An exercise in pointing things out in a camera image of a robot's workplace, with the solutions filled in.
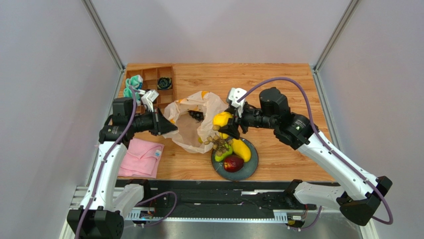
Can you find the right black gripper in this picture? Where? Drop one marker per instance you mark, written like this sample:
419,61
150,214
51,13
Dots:
239,120

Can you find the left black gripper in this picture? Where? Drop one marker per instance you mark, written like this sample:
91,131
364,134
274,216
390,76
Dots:
160,125

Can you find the yellow fake pear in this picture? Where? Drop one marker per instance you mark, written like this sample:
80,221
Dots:
221,120

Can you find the yellow fake mango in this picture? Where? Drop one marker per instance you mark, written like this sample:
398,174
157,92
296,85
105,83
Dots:
241,149

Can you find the banana print plastic bag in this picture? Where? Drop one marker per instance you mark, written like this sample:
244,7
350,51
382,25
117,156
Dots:
193,116

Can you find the green fake pear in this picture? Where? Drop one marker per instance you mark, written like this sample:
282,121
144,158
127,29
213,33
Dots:
220,155

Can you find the red fake apple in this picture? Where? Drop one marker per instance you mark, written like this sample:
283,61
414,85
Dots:
233,163

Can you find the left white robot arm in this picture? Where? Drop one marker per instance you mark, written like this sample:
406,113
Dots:
100,215

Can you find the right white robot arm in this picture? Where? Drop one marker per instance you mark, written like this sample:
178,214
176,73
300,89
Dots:
358,193

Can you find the pink folded cloth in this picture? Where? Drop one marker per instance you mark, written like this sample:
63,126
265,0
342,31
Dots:
142,159

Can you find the dark grey round plate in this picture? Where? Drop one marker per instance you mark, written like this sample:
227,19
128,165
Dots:
247,171

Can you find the dark green rolled sock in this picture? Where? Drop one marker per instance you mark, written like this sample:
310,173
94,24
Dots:
164,83

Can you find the teal rolled sock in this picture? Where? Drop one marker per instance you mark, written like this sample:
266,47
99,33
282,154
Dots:
134,82

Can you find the wooden compartment tray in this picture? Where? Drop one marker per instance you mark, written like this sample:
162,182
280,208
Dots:
150,77

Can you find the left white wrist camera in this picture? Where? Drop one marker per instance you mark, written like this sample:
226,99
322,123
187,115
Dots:
147,99

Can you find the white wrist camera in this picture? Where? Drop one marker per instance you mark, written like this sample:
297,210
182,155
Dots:
236,100
147,99

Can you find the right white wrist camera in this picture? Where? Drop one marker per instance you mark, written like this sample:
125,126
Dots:
236,100

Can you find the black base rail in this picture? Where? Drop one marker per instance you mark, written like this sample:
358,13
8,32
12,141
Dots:
217,201

